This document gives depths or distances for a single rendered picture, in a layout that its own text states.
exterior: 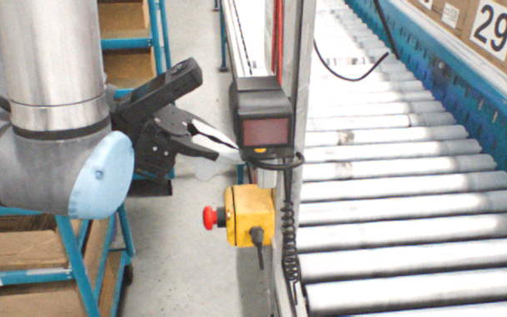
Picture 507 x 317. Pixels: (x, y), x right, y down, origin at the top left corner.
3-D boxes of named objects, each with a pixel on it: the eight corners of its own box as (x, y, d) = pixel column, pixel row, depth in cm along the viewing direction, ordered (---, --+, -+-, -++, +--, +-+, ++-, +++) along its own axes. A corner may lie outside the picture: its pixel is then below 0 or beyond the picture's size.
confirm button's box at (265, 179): (250, 163, 69) (250, 124, 65) (270, 161, 69) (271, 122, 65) (254, 190, 63) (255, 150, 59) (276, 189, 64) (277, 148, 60)
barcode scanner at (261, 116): (235, 194, 50) (233, 106, 45) (230, 148, 61) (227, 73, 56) (294, 190, 51) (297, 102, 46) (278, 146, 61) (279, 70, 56)
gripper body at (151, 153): (168, 154, 67) (89, 123, 63) (194, 109, 63) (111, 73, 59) (165, 186, 61) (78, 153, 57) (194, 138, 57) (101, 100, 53)
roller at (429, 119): (259, 122, 110) (259, 142, 111) (461, 112, 114) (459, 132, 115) (256, 120, 115) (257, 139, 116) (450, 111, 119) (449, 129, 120)
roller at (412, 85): (250, 86, 126) (251, 104, 127) (428, 79, 130) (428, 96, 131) (249, 87, 131) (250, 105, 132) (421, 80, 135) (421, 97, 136)
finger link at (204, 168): (229, 184, 67) (172, 161, 63) (249, 153, 64) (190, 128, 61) (230, 197, 64) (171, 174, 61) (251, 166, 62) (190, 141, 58)
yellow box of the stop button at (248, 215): (216, 218, 75) (214, 184, 71) (267, 215, 76) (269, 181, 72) (220, 288, 63) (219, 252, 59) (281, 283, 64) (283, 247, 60)
